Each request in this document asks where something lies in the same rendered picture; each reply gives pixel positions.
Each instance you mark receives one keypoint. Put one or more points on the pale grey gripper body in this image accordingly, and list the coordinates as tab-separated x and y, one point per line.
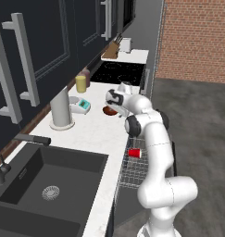
120	111

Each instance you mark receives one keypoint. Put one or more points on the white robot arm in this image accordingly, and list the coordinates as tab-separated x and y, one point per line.
155	145

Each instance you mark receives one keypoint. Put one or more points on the brown bowl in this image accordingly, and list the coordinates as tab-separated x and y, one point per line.
108	111

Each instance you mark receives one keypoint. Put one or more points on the red cup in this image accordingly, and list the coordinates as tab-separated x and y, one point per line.
134	153

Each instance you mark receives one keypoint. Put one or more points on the dark dishwasher door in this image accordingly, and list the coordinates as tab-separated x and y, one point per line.
126	206

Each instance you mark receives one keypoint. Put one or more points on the black hob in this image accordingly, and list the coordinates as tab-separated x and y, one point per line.
120	72

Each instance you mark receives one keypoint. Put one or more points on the yellow jar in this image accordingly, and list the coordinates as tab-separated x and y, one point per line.
81	84

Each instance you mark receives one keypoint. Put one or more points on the brown jar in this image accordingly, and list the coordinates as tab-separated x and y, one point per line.
87	75

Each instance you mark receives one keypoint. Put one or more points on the wooden knife block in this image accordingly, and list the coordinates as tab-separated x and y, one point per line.
112	51

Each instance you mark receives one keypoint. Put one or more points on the dark grey tap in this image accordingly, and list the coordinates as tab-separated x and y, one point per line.
32	139

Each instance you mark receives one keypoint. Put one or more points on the dark grey sink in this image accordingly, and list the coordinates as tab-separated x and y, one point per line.
49	188

